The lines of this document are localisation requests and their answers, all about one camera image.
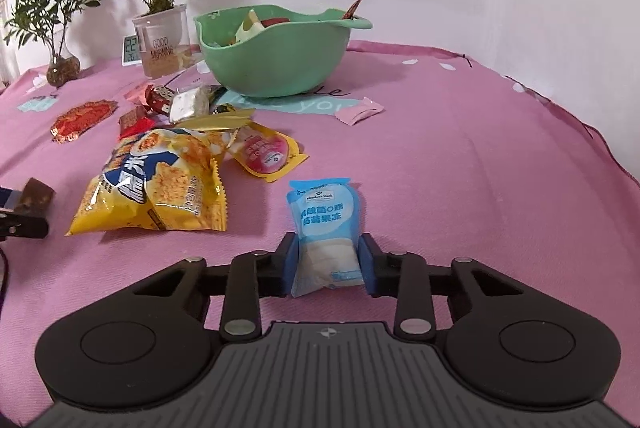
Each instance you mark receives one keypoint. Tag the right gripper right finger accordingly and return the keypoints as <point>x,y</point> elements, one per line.
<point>403,277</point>

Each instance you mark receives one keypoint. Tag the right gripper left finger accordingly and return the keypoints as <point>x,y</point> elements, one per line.
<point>251,277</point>

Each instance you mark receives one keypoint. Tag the nut bar clear wrapper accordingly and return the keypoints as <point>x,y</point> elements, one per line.
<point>35,199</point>

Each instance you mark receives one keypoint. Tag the blue white jelly pouch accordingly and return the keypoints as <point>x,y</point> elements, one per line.
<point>326,214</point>

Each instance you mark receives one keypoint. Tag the yellow red jelly packet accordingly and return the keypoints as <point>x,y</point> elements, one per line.
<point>265,153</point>

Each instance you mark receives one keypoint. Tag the yellow cracker snack bag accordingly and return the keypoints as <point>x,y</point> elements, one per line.
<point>161,180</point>

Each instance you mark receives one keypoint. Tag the gold red stick sachet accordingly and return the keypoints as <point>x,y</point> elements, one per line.
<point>219,121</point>

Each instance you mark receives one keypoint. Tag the white nougat clear packet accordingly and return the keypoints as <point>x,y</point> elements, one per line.
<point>192,103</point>

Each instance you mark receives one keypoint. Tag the small red candy packet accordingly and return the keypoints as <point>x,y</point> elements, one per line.
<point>158,99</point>

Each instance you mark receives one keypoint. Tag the beige gold long sachet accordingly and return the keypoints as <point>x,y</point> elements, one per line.
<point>249,27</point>

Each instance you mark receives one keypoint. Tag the red long snack bar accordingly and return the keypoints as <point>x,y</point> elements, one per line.
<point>135,121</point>

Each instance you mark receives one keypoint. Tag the dark red drink powder sachet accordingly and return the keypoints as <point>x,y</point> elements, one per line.
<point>349,14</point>

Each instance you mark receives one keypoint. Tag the red gold round coaster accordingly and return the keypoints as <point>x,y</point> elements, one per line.
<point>73,123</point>

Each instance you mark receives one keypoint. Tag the pink patterned tablecloth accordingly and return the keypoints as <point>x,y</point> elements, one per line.
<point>460,163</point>

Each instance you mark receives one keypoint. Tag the small pink wrapper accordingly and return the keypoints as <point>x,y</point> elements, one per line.
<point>363,109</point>

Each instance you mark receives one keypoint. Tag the pink candy packet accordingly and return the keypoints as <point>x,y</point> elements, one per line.
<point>137,95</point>

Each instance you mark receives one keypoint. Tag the digital clock thermometer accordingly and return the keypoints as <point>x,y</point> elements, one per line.
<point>131,51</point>

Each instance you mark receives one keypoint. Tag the green plastic bowl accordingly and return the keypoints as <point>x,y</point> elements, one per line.
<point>294,54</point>

